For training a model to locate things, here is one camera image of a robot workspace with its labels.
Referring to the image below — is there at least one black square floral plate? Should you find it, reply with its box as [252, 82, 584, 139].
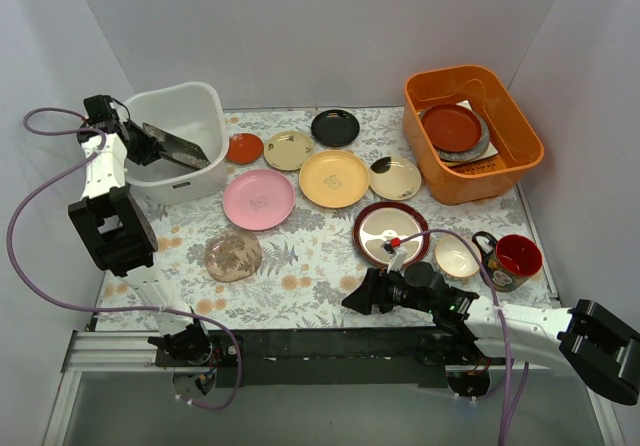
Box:
[142, 122, 210, 170]

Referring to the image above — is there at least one red rimmed round plate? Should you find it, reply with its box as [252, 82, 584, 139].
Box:
[352, 201, 428, 267]

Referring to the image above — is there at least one large yellow round plate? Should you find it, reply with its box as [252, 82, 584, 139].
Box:
[299, 150, 370, 209]

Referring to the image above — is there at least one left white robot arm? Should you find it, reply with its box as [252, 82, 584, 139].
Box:
[68, 95, 214, 366]

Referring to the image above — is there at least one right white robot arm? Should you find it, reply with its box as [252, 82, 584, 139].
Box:
[342, 263, 639, 406]

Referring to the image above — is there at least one white plastic bin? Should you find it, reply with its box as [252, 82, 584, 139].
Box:
[125, 82, 229, 206]

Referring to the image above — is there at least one orange plastic bin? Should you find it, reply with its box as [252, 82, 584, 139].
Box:
[402, 65, 544, 205]

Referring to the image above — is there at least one grey plate in orange bin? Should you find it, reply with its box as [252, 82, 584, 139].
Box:
[420, 104, 490, 162]

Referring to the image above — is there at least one square board in orange bin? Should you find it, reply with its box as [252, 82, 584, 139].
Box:
[438, 100, 498, 169]

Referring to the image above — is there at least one red plate in orange bin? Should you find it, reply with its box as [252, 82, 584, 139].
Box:
[421, 104, 482, 153]

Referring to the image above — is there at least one white small bowl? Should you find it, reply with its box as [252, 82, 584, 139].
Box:
[434, 235, 480, 280]

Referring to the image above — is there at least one red and black mug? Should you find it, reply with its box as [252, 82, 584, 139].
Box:
[471, 231, 543, 293]

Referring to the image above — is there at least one small red plate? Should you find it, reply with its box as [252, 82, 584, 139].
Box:
[226, 133, 264, 165]

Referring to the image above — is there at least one floral table mat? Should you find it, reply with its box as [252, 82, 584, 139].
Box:
[94, 106, 559, 331]

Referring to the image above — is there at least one cream plate black patch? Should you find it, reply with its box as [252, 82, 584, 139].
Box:
[369, 156, 422, 201]

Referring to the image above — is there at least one pink round plate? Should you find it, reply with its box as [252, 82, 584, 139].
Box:
[222, 169, 296, 231]

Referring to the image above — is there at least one brown glass bowl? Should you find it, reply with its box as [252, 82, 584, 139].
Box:
[204, 230, 262, 283]

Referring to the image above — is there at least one cream plate with flowers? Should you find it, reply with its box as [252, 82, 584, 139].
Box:
[263, 131, 315, 171]

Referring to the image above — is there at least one black round plate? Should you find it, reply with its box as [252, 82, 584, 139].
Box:
[311, 109, 360, 148]

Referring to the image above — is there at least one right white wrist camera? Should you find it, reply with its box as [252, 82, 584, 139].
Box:
[382, 238, 407, 273]

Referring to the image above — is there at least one black metal base rail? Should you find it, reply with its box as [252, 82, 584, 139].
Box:
[62, 325, 601, 390]

